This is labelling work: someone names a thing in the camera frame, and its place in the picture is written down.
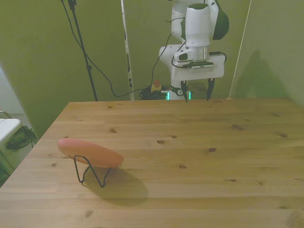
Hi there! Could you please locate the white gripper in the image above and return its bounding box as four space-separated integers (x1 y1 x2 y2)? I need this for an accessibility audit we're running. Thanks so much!
171 53 226 104

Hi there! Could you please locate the pink round plate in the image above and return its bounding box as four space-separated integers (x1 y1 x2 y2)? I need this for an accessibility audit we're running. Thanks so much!
57 138 124 169

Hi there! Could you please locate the brown wooden box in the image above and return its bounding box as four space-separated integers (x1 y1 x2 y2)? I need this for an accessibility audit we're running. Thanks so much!
189 82 210 100

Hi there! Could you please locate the yellow emergency stop button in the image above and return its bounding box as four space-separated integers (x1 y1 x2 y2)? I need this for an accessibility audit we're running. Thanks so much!
151 80 162 94

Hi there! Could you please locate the white vertical strip pole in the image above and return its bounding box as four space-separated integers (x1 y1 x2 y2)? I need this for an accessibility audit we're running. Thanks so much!
120 0 135 101

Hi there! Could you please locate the black tripod stand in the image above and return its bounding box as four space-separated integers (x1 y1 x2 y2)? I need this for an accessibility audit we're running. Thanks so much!
60 0 99 102

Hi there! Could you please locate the dark green bag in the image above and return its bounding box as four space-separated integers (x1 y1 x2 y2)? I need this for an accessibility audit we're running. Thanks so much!
5 126 39 151

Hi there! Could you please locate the white side table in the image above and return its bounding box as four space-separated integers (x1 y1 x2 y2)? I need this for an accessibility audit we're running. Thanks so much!
0 110 22 143

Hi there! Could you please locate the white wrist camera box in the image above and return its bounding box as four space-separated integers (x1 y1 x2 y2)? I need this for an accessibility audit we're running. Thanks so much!
174 50 191 62

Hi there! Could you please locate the black cable from arm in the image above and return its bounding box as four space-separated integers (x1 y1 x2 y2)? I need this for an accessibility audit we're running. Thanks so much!
151 32 173 93

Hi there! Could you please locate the black cable pile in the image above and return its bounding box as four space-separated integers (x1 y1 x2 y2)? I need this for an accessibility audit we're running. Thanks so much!
138 86 171 101

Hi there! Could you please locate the thin white cord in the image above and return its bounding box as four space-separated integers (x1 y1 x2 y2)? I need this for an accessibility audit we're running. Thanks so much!
227 0 253 100

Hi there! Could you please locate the black wire plate stand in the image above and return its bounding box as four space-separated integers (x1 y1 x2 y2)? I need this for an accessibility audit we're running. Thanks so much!
73 154 113 189

